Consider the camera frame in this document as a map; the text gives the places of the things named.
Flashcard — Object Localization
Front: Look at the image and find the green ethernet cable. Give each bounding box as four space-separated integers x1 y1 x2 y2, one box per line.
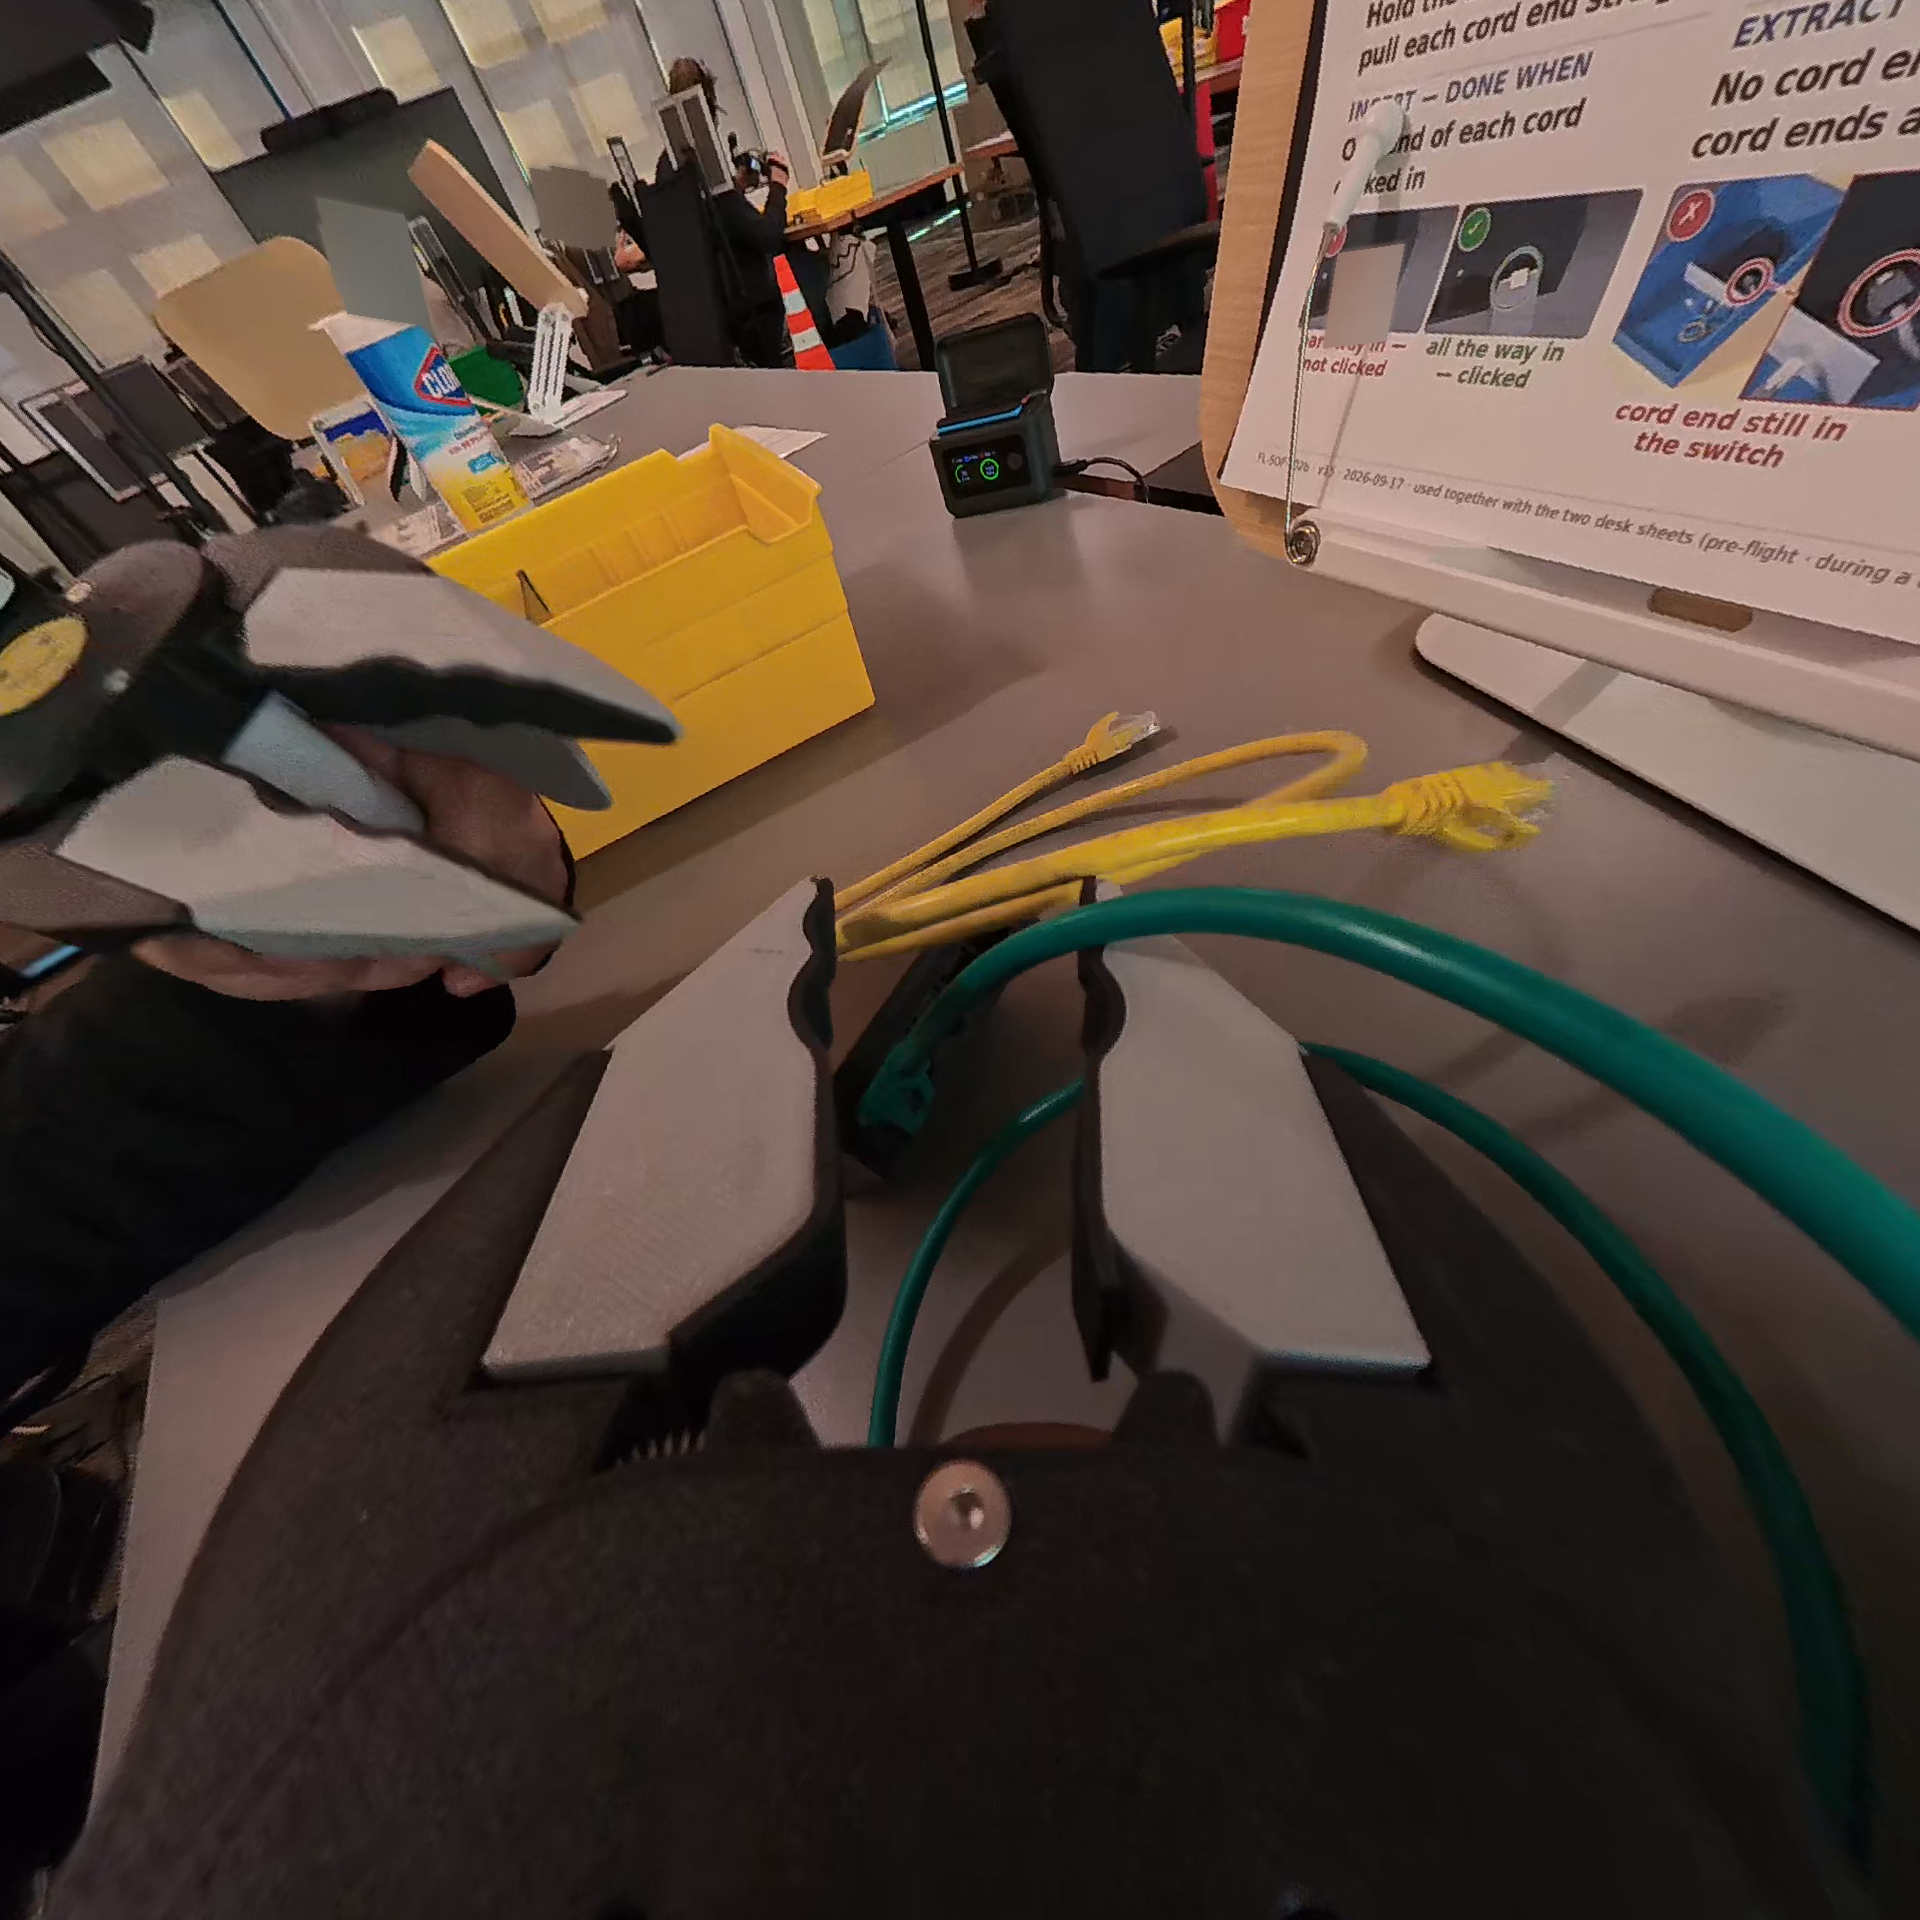
859 888 1920 1863

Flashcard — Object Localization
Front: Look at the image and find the black network switch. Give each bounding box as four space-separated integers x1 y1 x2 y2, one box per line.
831 937 1023 1189

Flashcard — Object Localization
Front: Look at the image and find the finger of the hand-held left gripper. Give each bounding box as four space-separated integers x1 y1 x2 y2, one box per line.
53 754 586 979
238 567 687 814

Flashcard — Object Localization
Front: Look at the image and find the person's left forearm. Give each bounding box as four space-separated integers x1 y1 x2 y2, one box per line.
0 959 520 1403

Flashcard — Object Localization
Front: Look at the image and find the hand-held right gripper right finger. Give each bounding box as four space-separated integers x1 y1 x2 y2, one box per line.
1069 886 1433 1444

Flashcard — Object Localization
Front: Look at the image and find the beige rounded board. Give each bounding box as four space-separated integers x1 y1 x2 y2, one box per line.
156 239 358 440

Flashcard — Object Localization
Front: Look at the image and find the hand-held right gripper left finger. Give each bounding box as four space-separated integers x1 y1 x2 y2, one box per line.
480 879 850 1382

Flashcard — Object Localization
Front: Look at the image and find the dark wall monitor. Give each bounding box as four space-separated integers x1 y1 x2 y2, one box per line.
211 83 520 266

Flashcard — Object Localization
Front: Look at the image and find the yellow ethernet cable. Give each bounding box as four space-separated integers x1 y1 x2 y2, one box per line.
831 710 1555 961

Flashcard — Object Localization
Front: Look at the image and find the printed instruction sheet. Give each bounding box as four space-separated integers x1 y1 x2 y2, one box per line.
1223 0 1920 648

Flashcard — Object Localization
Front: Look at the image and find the white board stand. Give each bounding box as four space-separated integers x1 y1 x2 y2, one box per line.
1289 518 1920 932

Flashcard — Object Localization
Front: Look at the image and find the small yellow box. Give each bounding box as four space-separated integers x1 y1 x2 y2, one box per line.
313 403 401 503

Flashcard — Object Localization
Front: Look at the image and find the person's left hand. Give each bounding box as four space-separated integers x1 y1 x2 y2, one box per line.
169 730 585 1003

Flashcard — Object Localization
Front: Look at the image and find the tilted wooden board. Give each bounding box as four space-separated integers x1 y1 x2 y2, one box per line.
409 140 590 317

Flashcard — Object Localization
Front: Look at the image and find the yellow plastic bin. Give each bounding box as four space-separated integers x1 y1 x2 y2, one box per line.
426 424 877 861

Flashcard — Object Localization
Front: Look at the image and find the wooden display board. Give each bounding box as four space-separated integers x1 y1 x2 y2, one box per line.
1200 0 1329 565

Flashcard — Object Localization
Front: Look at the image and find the small black charging case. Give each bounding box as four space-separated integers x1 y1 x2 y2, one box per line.
928 315 1068 519

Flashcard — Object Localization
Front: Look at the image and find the disinfecting wipes canister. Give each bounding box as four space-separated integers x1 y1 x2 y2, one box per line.
313 313 535 534

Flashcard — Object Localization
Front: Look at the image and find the black floor lamp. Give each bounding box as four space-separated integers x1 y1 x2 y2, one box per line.
913 0 1005 295

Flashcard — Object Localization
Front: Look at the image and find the white lattice stand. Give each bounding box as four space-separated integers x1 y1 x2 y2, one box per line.
516 303 624 438

